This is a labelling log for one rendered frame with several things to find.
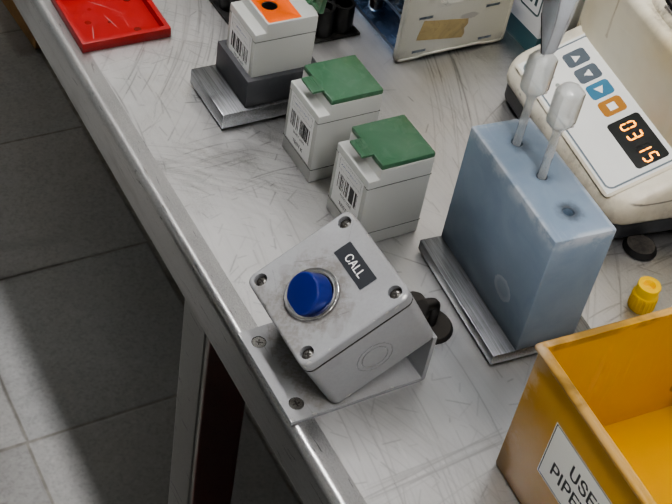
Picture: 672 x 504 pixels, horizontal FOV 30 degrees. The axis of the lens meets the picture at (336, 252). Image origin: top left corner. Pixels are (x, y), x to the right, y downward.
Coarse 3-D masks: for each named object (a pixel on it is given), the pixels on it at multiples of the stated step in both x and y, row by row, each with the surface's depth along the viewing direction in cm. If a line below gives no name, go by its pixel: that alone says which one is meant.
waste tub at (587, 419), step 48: (576, 336) 63; (624, 336) 64; (528, 384) 64; (576, 384) 66; (624, 384) 68; (528, 432) 65; (576, 432) 60; (624, 432) 71; (528, 480) 66; (576, 480) 61; (624, 480) 58
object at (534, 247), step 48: (480, 144) 73; (528, 144) 73; (480, 192) 74; (528, 192) 70; (576, 192) 71; (432, 240) 79; (480, 240) 75; (528, 240) 70; (576, 240) 68; (480, 288) 76; (528, 288) 71; (576, 288) 71; (480, 336) 74; (528, 336) 73
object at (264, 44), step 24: (264, 0) 84; (288, 0) 84; (240, 24) 84; (264, 24) 82; (288, 24) 83; (312, 24) 84; (240, 48) 85; (264, 48) 83; (288, 48) 84; (312, 48) 85; (264, 72) 85
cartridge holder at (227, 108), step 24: (192, 72) 88; (216, 72) 88; (240, 72) 85; (288, 72) 85; (216, 96) 86; (240, 96) 86; (264, 96) 86; (288, 96) 87; (216, 120) 86; (240, 120) 86
